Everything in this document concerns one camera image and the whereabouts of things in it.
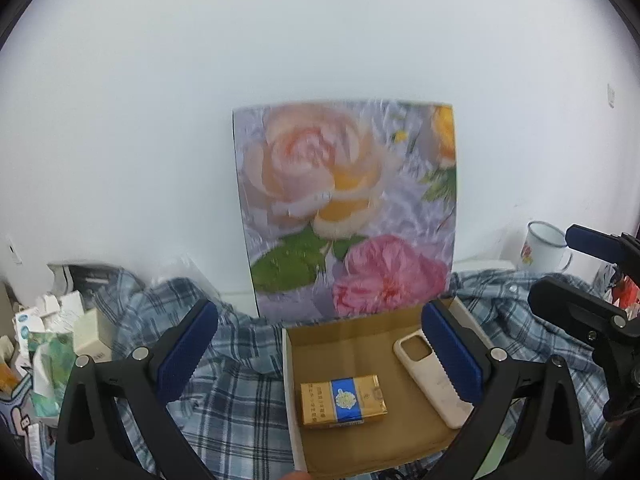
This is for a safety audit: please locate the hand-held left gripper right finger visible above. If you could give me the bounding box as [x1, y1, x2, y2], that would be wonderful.
[421, 298, 587, 480]

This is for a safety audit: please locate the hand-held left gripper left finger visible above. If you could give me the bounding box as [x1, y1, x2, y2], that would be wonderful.
[54, 299, 219, 480]

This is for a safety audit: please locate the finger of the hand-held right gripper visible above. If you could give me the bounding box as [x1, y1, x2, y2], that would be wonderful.
[565, 224, 640, 267]
[528, 275, 632, 361]

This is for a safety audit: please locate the cardboard box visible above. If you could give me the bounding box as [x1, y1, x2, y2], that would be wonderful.
[281, 296, 496, 476]

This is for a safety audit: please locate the beige phone case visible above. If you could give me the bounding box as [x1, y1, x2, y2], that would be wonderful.
[393, 332, 475, 430]

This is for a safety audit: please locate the red printed packet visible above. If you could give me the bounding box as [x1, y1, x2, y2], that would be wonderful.
[597, 265, 640, 318]

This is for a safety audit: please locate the white enamel mug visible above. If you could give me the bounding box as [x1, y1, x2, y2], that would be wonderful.
[520, 221, 573, 273]

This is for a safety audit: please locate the blue plaid cloth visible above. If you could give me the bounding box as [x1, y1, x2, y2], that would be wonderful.
[40, 265, 640, 480]

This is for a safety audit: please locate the beige carton box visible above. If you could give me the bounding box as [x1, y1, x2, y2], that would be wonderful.
[74, 307, 115, 362]

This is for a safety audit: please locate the gold and blue cigarette pack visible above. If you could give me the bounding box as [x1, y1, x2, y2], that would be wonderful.
[300, 374, 388, 430]

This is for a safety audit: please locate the black and white box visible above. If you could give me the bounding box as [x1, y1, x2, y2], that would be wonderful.
[47, 261, 123, 306]

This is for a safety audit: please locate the green printed tissue packet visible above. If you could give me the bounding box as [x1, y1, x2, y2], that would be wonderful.
[27, 330, 76, 417]

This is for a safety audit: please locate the pile of small white boxes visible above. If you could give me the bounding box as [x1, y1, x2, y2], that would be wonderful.
[12, 290, 86, 356]

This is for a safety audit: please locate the cartoon printed pouch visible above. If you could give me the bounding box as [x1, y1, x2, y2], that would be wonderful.
[0, 390, 38, 443]

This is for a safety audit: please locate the floral rose poster board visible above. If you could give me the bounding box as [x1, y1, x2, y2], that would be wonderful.
[232, 101, 458, 320]

